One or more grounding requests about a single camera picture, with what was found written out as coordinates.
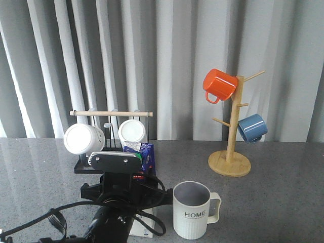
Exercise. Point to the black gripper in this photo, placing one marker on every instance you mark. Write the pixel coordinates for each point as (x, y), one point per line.
(136, 190)

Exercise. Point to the blue Pascual milk carton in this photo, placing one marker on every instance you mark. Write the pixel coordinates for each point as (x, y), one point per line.
(146, 150)

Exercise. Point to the cream HOME cup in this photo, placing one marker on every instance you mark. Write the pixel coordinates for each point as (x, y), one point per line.
(194, 207)

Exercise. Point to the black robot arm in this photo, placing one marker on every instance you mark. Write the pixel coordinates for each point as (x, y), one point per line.
(111, 223)

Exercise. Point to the white ribbed mug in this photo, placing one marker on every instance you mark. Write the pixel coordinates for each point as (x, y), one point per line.
(132, 131)

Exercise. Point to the wooden mug tree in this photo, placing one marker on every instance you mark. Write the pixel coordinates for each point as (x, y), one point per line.
(228, 162)

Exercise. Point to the orange enamel mug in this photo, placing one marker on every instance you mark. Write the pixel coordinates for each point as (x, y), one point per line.
(219, 86)

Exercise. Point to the blue enamel mug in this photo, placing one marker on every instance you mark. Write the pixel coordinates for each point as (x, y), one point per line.
(252, 128)

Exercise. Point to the grey curtain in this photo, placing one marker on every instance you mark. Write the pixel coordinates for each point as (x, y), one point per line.
(59, 56)

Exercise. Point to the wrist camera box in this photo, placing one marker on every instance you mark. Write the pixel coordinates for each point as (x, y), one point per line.
(115, 162)

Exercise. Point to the white mug black handle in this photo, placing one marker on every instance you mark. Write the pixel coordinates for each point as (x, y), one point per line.
(83, 139)

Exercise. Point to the black wire cup rack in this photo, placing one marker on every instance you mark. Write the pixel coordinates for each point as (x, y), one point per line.
(115, 119)

